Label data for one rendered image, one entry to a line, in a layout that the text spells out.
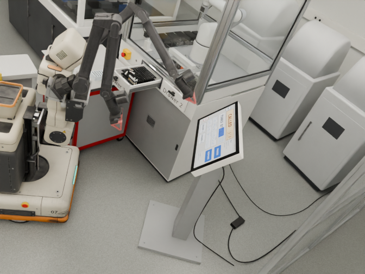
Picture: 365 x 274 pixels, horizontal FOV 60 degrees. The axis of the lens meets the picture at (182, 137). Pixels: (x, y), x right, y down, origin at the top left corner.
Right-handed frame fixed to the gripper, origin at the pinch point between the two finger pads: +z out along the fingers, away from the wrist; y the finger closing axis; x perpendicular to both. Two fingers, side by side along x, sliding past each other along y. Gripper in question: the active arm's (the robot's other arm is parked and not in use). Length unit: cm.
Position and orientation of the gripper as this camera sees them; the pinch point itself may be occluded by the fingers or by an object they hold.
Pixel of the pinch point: (194, 103)
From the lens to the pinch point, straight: 209.1
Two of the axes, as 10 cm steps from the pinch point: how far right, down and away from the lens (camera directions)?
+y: 1.1, -6.2, 7.8
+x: -8.3, 3.8, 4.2
